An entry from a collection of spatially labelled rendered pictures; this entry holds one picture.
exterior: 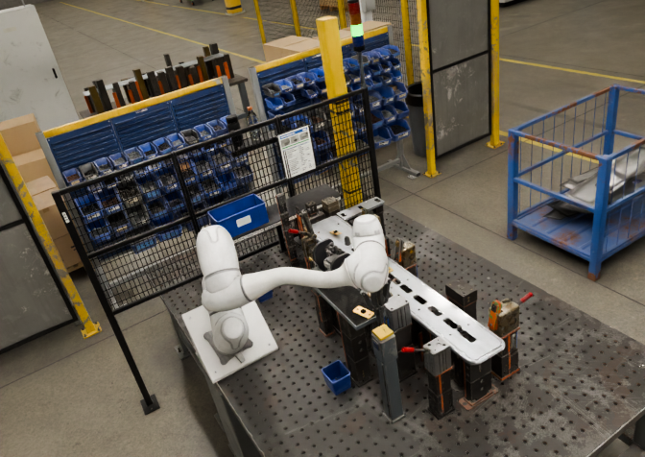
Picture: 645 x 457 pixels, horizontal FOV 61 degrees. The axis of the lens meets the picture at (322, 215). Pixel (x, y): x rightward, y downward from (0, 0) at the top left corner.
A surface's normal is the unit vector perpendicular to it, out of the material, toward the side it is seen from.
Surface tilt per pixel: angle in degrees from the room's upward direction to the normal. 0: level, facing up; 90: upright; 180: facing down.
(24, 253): 91
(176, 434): 0
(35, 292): 92
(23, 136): 90
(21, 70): 90
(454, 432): 0
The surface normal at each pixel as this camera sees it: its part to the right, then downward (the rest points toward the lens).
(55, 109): 0.52, 0.35
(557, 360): -0.16, -0.86
